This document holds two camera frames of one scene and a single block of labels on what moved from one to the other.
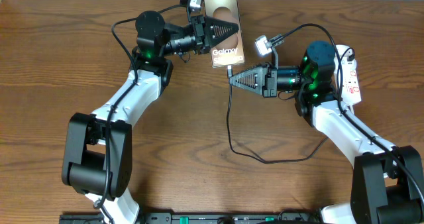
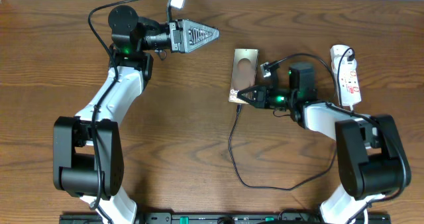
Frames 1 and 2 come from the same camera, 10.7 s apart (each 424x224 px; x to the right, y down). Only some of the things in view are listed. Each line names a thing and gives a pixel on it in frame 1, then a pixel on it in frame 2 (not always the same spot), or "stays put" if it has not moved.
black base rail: (200, 217) stays put
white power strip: (350, 90) stays put
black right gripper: (264, 75) -> (261, 99)
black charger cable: (252, 157) -> (351, 56)
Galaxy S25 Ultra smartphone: (229, 52) -> (244, 73)
